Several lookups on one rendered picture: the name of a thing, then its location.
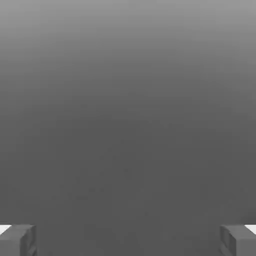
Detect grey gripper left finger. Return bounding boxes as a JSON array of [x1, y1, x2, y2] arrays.
[[0, 224, 38, 256]]

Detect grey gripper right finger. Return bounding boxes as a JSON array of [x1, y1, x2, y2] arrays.
[[219, 224, 256, 256]]

